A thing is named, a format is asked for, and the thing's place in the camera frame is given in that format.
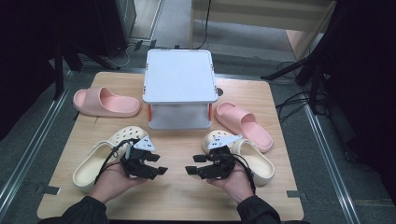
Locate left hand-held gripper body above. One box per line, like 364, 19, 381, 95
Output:
120, 135, 159, 181

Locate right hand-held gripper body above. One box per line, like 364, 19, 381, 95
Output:
198, 133, 244, 181

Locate cream perforated clog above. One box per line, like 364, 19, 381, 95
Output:
72, 125, 149, 191
202, 129, 276, 187

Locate pink slide slipper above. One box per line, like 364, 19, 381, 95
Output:
72, 87, 142, 119
214, 102, 275, 154

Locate person's right hand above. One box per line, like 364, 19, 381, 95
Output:
206, 162, 255, 205

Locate person's left hand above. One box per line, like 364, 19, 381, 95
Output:
88, 161, 148, 205

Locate black tape piece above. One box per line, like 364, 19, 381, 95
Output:
286, 189, 308, 201
35, 184, 62, 196

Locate black metal stand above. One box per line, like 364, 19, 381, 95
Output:
50, 36, 120, 101

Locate black tripod stand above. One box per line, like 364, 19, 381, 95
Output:
261, 6, 347, 115

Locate dark cabinet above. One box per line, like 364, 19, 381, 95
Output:
92, 0, 138, 58

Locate light wooden cabinet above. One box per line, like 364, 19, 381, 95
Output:
189, 0, 338, 61

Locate left hand-held gripper black cable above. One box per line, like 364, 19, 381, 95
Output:
93, 138, 141, 185

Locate hand-held gripper black cable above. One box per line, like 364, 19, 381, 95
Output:
233, 153, 257, 196
93, 138, 141, 185

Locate right hand-held gripper black cable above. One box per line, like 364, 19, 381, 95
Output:
233, 153, 257, 196

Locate black floor cables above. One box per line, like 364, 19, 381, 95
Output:
275, 61, 332, 124

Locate white floor cable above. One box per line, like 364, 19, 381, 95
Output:
105, 46, 131, 69

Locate black hanging cable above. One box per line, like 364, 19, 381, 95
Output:
192, 0, 213, 50

